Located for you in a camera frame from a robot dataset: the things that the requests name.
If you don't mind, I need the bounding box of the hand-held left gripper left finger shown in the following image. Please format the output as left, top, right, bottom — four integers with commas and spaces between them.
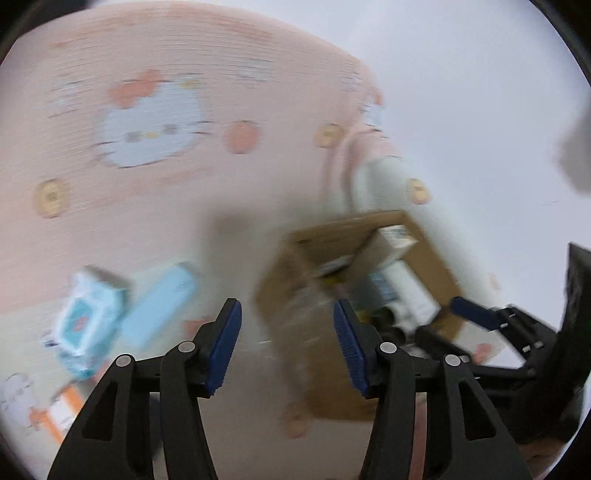
46, 298, 243, 480

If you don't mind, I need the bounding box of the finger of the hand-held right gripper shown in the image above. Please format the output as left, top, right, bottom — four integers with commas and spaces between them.
449, 296, 557, 365
414, 324, 527, 384

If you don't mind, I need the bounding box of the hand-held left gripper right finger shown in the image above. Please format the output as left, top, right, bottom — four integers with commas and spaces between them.
332, 299, 532, 480

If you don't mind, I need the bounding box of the brown cardboard box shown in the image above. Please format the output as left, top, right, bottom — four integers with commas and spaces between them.
254, 210, 465, 423

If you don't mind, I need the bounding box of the light blue rectangular box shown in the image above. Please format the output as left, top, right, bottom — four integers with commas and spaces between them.
121, 263, 200, 349

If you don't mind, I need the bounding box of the blue wet wipes pack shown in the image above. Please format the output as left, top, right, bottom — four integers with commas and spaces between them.
48, 267, 130, 381

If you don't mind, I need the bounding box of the orange and white box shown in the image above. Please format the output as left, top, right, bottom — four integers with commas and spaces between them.
44, 383, 86, 444

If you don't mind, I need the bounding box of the dark round container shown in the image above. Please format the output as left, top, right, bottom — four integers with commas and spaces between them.
372, 308, 402, 330

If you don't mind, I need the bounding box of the white tall box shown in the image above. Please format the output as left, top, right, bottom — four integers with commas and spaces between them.
383, 263, 441, 324

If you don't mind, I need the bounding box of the light blue small packet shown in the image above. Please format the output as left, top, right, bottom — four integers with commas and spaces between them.
369, 273, 398, 303

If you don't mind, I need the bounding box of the cream box with cartoon print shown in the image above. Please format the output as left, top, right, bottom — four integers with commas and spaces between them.
318, 224, 419, 287

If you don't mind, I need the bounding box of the pink printed blanket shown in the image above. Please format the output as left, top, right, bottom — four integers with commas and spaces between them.
0, 4, 527, 480

